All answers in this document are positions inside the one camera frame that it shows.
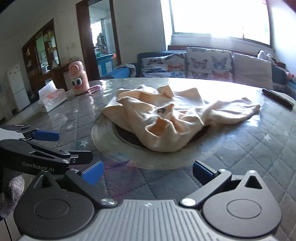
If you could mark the cream shirt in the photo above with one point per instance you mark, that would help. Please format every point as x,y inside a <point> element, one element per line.
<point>175,120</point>

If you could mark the patterned cloth pile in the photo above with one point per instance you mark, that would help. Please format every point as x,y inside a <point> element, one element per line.
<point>126,68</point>

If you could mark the white refrigerator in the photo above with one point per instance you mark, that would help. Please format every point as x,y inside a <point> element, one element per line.
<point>18,89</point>

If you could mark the blue plastic bin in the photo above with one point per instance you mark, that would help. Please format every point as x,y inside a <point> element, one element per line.
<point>105,63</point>

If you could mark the black remote control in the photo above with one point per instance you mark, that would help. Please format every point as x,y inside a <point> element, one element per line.
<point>278,97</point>

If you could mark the dark wooden door frame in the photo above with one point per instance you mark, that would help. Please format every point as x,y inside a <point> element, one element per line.
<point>84,46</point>

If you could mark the blue sofa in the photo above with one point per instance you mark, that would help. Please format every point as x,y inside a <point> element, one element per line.
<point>281,77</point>

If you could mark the glass turntable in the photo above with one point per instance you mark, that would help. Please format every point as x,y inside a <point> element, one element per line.
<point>120,155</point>

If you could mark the window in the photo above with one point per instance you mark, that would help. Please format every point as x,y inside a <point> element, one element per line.
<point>219,18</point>

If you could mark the dark wooden display cabinet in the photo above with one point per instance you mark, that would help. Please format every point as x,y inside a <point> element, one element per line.
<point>46,53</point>

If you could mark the white tissue box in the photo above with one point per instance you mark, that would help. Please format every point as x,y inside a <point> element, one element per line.
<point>52,98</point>

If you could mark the white plush toy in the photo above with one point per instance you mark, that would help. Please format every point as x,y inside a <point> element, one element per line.
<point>266,56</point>

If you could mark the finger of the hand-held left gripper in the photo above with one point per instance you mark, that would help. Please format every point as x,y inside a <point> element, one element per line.
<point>79,157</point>
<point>45,136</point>

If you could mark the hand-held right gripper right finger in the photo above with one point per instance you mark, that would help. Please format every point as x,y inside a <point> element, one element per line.
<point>201,172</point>

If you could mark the butterfly print cushion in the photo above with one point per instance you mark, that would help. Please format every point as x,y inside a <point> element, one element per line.
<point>208,63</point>
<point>163,66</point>

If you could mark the person's left hand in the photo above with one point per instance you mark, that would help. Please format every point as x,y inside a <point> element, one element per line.
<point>12,194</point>

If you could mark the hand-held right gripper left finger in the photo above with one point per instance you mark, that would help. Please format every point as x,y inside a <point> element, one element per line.
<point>93,173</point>

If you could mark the plain white cushion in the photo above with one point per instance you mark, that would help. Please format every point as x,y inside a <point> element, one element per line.
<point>252,70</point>

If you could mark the pink cartoon water bottle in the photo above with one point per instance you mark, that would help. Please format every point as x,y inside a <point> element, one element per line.
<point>78,77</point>

